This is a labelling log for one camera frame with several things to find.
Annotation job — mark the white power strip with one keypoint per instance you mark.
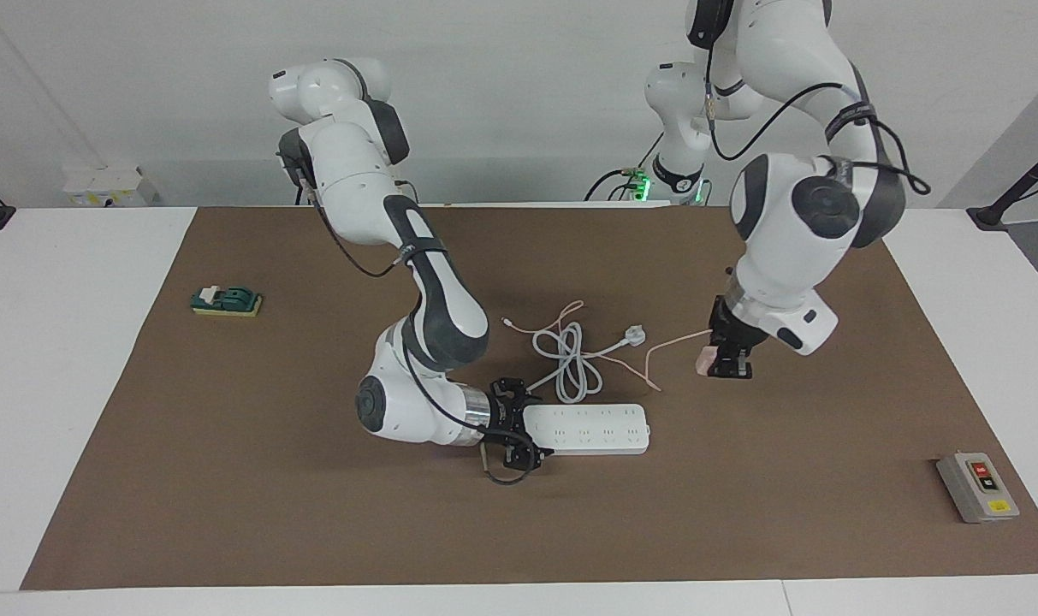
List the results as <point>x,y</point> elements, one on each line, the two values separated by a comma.
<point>596,432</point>

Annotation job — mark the brown table mat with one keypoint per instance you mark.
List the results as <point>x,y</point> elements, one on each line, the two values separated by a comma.
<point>270,496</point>

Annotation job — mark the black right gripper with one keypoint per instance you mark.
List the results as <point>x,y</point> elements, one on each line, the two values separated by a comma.
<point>508,423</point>

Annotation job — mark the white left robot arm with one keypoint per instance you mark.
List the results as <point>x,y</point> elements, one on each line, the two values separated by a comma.
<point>801,231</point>

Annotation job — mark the black stand with pole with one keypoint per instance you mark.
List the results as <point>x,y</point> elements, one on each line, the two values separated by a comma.
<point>993,214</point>

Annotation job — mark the grey push-button switch box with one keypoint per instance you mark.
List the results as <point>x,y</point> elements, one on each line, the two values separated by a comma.
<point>981,489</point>

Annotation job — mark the white box with yellow labels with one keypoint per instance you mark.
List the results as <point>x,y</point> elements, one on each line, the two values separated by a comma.
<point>108,186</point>

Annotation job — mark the green knife switch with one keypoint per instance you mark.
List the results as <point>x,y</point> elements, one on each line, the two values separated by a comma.
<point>228,299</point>

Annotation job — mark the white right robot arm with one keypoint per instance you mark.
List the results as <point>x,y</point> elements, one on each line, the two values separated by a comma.
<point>437,282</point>

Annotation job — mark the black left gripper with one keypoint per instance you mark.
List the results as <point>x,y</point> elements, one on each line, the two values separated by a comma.
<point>732,329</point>

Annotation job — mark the pink charger adapter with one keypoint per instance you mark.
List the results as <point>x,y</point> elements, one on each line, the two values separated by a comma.
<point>703,363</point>

